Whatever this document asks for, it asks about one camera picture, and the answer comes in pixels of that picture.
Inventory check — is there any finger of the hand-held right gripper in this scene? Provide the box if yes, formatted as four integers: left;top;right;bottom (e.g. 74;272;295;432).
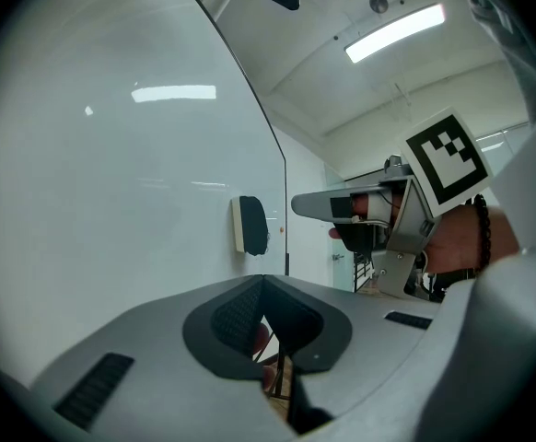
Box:
334;221;391;253
290;190;354;224

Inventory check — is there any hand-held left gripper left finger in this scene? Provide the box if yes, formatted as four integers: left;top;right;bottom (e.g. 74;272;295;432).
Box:
31;273;297;442

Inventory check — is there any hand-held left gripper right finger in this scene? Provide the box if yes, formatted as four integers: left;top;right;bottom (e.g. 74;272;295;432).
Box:
262;273;440;435

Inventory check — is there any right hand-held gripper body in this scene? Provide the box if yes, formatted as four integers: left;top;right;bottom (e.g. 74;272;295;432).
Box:
371;106;495;298

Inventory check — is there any black felt whiteboard eraser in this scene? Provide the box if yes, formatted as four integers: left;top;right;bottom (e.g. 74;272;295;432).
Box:
230;194;271;257

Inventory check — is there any white whiteboard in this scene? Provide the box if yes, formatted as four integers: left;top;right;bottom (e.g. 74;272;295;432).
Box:
0;0;293;390

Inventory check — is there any person's right forearm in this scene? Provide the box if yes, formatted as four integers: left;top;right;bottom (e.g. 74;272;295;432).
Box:
485;204;522;267

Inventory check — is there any person's right hand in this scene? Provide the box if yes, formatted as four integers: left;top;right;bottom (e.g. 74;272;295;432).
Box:
328;192;483;275

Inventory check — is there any glass door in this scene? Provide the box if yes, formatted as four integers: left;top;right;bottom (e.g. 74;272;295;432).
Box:
325;163;357;290

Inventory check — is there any black metal railing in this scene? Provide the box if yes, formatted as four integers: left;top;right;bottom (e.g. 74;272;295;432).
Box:
352;250;376;290

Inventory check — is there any person's white long-sleeved top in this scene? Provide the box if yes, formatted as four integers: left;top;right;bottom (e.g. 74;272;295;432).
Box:
414;0;536;442

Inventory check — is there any long ceiling light panel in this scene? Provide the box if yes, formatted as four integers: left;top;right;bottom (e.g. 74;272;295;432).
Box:
344;3;449;64

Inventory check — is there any black bead bracelet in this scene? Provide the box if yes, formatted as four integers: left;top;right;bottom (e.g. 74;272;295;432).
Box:
472;193;493;275

